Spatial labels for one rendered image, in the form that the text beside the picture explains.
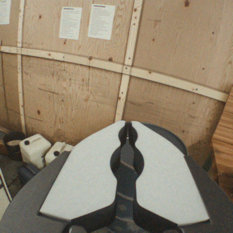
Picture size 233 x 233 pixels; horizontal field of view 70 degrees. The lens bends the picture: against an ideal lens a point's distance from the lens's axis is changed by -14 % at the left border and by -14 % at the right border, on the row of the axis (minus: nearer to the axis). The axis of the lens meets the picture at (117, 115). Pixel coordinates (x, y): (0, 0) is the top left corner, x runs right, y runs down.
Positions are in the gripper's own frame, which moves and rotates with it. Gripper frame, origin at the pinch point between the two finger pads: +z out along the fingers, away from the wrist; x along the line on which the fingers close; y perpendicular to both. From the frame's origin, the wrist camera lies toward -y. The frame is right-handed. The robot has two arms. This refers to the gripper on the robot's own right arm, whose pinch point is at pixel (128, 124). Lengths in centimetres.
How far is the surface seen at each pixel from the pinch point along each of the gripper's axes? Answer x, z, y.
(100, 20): -25, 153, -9
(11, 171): -129, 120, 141
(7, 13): -137, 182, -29
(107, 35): -18, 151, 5
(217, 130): 77, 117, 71
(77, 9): -45, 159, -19
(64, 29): -59, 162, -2
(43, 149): -87, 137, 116
